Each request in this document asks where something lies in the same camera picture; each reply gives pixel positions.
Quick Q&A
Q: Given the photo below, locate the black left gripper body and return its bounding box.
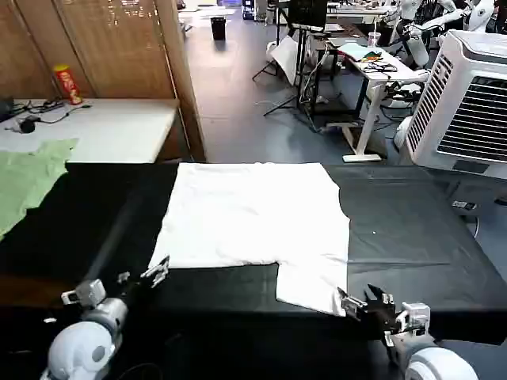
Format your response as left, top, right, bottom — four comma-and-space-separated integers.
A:
114, 275, 156, 310

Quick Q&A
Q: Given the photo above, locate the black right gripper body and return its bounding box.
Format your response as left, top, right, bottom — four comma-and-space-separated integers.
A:
356, 300, 402, 342

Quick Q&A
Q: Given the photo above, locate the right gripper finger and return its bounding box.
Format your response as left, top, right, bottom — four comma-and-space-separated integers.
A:
366, 283, 394, 306
336, 287, 368, 319

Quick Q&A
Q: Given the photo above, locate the white t-shirt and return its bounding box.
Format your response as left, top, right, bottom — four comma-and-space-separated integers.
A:
148, 161, 351, 317

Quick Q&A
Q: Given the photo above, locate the black table cloth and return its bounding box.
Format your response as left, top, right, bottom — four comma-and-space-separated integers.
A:
0, 161, 507, 346

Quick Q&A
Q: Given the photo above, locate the green cloth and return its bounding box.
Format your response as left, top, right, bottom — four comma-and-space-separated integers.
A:
0, 138, 80, 241

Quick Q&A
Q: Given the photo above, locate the white side table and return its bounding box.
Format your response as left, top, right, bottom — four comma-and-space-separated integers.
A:
0, 97, 181, 164

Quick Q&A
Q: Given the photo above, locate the red snack can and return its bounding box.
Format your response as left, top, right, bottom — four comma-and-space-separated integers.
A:
52, 63, 84, 106

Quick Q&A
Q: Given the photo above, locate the white air cooler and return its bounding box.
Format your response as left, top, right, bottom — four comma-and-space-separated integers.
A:
402, 28, 507, 180

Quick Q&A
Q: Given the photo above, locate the white desk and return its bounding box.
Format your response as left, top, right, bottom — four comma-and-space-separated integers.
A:
322, 23, 432, 164

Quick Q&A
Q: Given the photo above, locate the wooden folding screen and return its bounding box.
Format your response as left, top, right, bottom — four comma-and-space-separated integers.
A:
0, 0, 208, 162

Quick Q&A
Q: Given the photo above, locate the black tripod stand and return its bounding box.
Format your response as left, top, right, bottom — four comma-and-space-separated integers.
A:
252, 23, 320, 118

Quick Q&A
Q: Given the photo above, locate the green paper sheet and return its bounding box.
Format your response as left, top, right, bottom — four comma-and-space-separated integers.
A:
335, 42, 372, 62

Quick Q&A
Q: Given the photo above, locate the white draped sheet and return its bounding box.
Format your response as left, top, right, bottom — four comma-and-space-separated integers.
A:
266, 36, 299, 87

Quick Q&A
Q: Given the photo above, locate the black waste bin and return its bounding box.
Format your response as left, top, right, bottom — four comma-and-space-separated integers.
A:
210, 16, 227, 41

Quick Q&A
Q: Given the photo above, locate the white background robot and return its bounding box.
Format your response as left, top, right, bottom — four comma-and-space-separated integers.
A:
386, 0, 497, 69

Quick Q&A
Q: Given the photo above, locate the black monitor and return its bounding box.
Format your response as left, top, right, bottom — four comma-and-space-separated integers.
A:
287, 0, 329, 33

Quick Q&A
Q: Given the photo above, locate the black cable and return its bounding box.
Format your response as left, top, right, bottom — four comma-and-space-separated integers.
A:
3, 97, 93, 131

